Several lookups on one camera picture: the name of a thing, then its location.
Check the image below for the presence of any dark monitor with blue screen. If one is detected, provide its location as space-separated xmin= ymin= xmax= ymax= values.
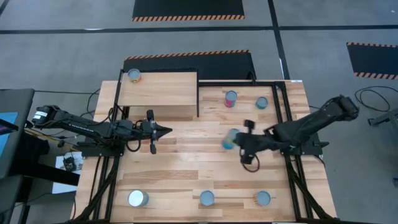
xmin=0 ymin=88 xmax=35 ymax=180

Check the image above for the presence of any gripper cable loop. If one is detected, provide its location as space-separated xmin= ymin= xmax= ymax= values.
xmin=241 ymin=152 xmax=261 ymax=174
xmin=126 ymin=136 xmax=142 ymax=153

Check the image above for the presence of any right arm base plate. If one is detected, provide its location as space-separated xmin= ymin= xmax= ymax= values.
xmin=281 ymin=132 xmax=330 ymax=156

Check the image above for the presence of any white paper sheet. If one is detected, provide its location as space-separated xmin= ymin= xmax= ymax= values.
xmin=52 ymin=154 xmax=84 ymax=194

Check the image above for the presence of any small tan bowl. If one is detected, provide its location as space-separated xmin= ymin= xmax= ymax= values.
xmin=127 ymin=68 xmax=142 ymax=84

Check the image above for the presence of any wooden shelf board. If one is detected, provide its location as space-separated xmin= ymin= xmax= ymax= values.
xmin=119 ymin=72 xmax=198 ymax=107

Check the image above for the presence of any wooden shelf on black frame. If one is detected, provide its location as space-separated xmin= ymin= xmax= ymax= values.
xmin=113 ymin=68 xmax=200 ymax=118

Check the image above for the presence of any grey stand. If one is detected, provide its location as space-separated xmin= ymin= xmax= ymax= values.
xmin=368 ymin=107 xmax=398 ymax=127

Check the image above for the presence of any black floor cable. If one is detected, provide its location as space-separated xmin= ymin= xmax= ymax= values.
xmin=34 ymin=88 xmax=101 ymax=119
xmin=354 ymin=86 xmax=398 ymax=113

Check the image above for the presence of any mixed vegetables can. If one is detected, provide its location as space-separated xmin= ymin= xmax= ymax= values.
xmin=199 ymin=190 xmax=216 ymax=207

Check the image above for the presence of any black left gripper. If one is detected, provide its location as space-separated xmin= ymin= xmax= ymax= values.
xmin=136 ymin=109 xmax=174 ymax=156

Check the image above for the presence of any right gripper cable loop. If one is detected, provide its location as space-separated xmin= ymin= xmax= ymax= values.
xmin=241 ymin=152 xmax=261 ymax=174

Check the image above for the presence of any black desk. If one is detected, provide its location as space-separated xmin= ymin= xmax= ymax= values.
xmin=12 ymin=133 xmax=81 ymax=187

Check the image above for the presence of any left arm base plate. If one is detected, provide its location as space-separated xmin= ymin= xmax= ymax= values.
xmin=81 ymin=141 xmax=125 ymax=157

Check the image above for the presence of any orange can with circles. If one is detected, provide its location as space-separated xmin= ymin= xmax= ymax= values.
xmin=127 ymin=189 xmax=150 ymax=208

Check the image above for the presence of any black hazard striped floor mat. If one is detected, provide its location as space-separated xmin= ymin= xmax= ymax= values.
xmin=132 ymin=0 xmax=246 ymax=22
xmin=123 ymin=49 xmax=257 ymax=81
xmin=346 ymin=42 xmax=398 ymax=81

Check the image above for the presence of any pink can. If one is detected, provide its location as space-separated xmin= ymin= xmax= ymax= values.
xmin=224 ymin=90 xmax=238 ymax=109

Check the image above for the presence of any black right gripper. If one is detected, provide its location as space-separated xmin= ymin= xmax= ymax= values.
xmin=235 ymin=119 xmax=265 ymax=165

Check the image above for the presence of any left gripper cable loop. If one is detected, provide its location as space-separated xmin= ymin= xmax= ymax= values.
xmin=126 ymin=136 xmax=142 ymax=153

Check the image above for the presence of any small black device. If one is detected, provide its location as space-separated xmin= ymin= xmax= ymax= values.
xmin=62 ymin=157 xmax=77 ymax=171

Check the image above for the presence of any teal green can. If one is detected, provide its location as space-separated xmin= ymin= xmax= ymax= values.
xmin=255 ymin=96 xmax=269 ymax=110

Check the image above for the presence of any yellow and teal can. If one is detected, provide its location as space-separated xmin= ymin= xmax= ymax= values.
xmin=221 ymin=128 xmax=241 ymax=151

